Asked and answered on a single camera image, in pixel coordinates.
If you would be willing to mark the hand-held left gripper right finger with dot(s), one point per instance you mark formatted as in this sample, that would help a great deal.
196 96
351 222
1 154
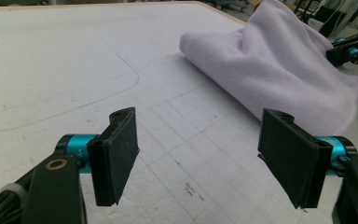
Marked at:
292 158

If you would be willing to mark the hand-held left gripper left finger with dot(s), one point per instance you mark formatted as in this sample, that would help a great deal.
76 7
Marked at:
118 161

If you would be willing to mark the lavender printed cloth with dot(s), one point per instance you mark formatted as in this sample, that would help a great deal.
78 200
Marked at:
276 68

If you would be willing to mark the white gridded mat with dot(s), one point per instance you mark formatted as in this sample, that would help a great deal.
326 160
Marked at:
74 46

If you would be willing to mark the black metal frame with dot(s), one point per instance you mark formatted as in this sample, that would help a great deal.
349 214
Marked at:
334 23

